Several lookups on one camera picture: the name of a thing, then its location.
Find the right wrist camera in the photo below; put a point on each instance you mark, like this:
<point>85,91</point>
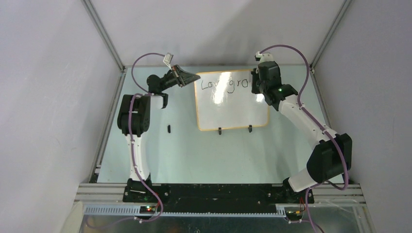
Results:
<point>264,57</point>

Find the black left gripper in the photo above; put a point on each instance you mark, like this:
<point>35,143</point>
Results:
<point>186,77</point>

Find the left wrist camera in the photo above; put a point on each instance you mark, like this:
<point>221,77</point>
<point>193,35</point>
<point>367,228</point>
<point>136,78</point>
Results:
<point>168,58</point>

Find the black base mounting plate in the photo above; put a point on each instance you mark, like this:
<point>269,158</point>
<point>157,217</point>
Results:
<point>214,198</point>

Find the aluminium frame rail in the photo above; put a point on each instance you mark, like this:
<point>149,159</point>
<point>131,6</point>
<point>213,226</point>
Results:
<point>109,110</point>

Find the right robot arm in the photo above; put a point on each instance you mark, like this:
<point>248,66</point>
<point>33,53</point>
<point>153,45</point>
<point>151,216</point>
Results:
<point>331,152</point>

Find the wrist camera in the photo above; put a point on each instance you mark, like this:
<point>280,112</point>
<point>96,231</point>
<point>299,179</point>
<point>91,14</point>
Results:
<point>264,57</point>
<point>168,58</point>

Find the yellow framed whiteboard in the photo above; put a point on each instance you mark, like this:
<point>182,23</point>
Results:
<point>224,100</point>

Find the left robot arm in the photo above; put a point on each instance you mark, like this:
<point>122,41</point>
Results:
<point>134,120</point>

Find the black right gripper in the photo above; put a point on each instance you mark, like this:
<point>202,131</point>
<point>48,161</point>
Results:
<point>256,74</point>

